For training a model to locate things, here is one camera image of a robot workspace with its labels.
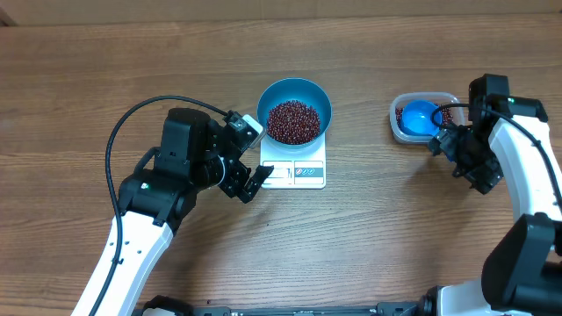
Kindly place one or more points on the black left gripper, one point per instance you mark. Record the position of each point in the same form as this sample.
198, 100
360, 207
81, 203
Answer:
240, 173

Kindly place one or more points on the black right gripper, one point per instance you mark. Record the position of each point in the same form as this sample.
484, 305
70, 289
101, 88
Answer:
485, 178

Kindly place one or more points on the blue plastic measuring scoop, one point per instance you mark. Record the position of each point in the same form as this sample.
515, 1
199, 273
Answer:
422, 117

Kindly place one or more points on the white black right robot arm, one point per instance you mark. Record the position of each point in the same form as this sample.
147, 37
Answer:
508, 140

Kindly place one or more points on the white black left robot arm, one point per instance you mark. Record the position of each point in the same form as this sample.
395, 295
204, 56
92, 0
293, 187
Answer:
196, 153

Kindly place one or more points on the white digital kitchen scale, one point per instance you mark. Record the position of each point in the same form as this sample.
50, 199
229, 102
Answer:
295, 166

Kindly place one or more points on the red beans in bowl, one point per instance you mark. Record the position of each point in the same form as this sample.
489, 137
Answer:
293, 123

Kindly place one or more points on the teal blue bowl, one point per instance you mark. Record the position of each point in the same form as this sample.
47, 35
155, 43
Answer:
300, 89

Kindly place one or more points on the clear plastic bean container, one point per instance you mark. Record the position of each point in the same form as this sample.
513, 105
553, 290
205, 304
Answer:
402, 101

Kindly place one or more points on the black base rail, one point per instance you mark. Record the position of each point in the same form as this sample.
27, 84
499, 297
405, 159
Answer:
166, 306

